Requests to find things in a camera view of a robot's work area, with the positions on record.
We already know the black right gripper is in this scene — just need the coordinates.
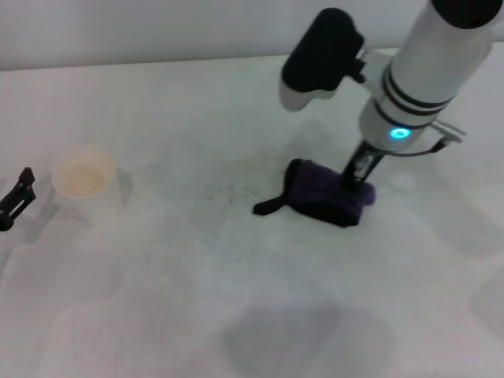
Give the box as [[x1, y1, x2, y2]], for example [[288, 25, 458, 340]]
[[339, 139, 386, 194]]

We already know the purple rag with black trim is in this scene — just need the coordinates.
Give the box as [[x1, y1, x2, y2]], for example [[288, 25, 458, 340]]
[[253, 158, 377, 229]]

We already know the white paper cup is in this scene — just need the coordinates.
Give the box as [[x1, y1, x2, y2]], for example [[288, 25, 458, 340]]
[[51, 144, 134, 225]]

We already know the thin black cable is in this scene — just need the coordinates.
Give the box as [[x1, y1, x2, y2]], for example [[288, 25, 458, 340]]
[[384, 121, 467, 159]]

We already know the black and white wrist camera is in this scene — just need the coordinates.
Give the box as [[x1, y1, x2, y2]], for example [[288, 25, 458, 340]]
[[278, 7, 398, 113]]

